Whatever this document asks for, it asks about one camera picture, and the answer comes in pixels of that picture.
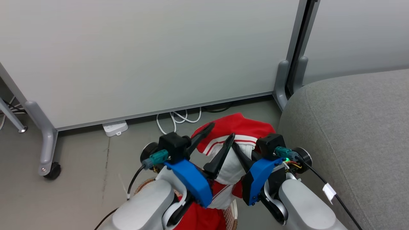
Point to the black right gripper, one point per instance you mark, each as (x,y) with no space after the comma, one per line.
(302,159)

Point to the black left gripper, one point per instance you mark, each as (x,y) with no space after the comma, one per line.
(148,151)

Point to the red and white garment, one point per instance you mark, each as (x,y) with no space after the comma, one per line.
(238,125)

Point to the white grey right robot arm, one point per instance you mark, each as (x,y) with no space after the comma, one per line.
(306,207)

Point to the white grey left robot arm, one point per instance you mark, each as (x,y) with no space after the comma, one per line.
(143,207)

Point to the cream plastic laundry basket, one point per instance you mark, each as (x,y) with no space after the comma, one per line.
(232,217)

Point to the white power strip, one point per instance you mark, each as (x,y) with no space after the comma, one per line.
(115,128)

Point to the grey fabric sofa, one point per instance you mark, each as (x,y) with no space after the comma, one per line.
(358,134)

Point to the large white partition panel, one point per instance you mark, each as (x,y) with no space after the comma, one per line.
(143,48)

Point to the black caster wheel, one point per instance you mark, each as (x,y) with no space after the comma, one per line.
(53,171)

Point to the grey partition foot with caster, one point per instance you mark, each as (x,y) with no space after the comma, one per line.
(48,137)

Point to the narrow white partition panel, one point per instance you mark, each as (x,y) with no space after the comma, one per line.
(358,32)

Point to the grey metal table leg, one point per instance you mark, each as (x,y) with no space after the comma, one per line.
(11,116)

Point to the blue right camera mount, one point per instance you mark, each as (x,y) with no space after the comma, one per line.
(258,175)

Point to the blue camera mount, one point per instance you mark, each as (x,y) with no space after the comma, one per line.
(191,182)
(258,175)

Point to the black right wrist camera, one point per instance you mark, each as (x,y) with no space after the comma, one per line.
(270,145)

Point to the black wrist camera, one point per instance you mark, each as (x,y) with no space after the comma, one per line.
(270,145)
(172,143)

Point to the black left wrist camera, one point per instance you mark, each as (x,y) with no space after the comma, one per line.
(172,143)

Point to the blue left camera mount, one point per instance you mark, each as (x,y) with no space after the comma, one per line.
(191,182)

